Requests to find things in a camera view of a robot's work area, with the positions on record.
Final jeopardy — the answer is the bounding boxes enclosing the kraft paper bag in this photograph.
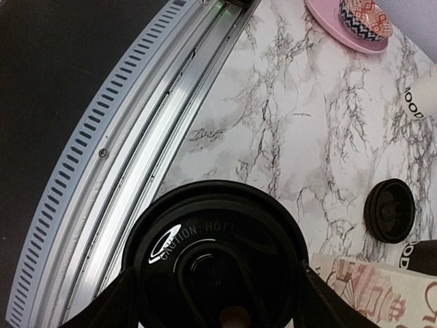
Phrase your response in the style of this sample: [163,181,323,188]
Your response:
[310,253,436,327]

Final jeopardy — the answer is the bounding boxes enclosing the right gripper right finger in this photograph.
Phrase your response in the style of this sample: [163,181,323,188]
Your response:
[293,262,376,328]

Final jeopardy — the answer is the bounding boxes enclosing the stack of black lids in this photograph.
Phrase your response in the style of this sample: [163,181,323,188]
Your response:
[363,178,416,244]

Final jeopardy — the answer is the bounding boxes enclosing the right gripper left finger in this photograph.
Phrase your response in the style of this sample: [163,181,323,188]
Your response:
[63,267,139,328]

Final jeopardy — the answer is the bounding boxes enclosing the front aluminium rail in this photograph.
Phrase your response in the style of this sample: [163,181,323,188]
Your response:
[5,1,258,327]

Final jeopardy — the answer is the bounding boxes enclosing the black cup holding straws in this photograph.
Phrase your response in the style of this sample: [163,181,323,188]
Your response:
[395,240,437,276]

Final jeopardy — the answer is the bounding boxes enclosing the red patterned bowl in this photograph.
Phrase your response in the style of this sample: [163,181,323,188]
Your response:
[339,1,393,42]

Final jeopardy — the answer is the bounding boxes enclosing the pink plate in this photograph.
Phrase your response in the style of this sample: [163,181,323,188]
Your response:
[305,1,389,55]

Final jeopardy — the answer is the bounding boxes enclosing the stack of white paper cups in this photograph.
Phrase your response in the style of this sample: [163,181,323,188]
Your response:
[401,65,437,120]

